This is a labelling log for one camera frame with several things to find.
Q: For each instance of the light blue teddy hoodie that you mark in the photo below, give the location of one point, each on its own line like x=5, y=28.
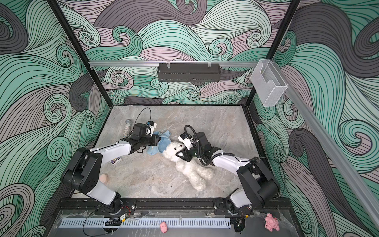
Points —
x=162, y=144

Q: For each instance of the clear acrylic wall holder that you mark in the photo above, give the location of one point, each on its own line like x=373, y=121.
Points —
x=269, y=82

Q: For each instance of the small card on table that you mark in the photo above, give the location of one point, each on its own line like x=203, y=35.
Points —
x=115, y=161

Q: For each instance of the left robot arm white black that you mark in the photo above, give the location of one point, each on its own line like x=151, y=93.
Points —
x=83, y=171

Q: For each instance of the black wall-mounted tray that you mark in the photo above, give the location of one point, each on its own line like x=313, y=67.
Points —
x=189, y=73

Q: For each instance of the small peach pink ball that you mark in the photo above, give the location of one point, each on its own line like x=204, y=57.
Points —
x=104, y=178

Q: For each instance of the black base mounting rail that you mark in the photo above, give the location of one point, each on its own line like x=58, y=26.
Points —
x=217, y=206

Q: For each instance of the white slotted cable duct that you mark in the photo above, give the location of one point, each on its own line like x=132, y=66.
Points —
x=148, y=223

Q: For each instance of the small pink toy piece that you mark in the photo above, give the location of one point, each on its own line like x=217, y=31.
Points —
x=163, y=227

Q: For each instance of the clear tube with beads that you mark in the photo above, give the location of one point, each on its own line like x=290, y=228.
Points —
x=127, y=128

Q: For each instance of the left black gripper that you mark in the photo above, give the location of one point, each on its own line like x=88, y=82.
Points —
x=155, y=140

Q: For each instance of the aluminium rail back wall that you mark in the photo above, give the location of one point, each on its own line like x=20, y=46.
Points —
x=134, y=63

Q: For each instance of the pink plush toy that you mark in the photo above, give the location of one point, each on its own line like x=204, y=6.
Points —
x=271, y=223

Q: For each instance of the white teddy bear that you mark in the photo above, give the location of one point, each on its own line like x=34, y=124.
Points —
x=196, y=174

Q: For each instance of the aluminium rail wall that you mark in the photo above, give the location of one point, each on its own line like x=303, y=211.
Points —
x=364, y=194
x=134, y=63

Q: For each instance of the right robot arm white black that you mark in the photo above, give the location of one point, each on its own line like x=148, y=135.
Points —
x=259, y=185

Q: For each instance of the aluminium rail right wall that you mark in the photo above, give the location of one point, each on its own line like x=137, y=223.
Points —
x=364, y=194

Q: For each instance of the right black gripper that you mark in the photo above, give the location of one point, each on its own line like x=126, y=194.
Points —
x=185, y=154

